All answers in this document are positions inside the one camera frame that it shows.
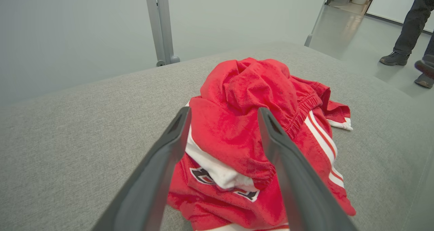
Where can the grey metal partition post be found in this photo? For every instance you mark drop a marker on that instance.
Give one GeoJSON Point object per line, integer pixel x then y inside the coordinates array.
{"type": "Point", "coordinates": [161, 27]}

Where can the person in dark trousers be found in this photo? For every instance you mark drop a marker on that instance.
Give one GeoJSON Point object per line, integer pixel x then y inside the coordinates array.
{"type": "Point", "coordinates": [413, 17]}

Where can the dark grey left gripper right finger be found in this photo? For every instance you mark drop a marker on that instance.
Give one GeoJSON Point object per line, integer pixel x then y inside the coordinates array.
{"type": "Point", "coordinates": [301, 197]}

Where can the grey partition leg with caster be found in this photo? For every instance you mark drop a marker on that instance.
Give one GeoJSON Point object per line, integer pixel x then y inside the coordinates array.
{"type": "Point", "coordinates": [317, 21]}

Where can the red shorts white hem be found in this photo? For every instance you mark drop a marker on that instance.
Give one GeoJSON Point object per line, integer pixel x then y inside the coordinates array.
{"type": "Point", "coordinates": [251, 85]}

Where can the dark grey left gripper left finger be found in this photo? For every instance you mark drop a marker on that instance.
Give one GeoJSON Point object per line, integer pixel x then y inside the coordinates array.
{"type": "Point", "coordinates": [149, 190]}

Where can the dark shoe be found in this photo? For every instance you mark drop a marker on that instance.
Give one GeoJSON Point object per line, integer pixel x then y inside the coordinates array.
{"type": "Point", "coordinates": [425, 68]}
{"type": "Point", "coordinates": [395, 59]}

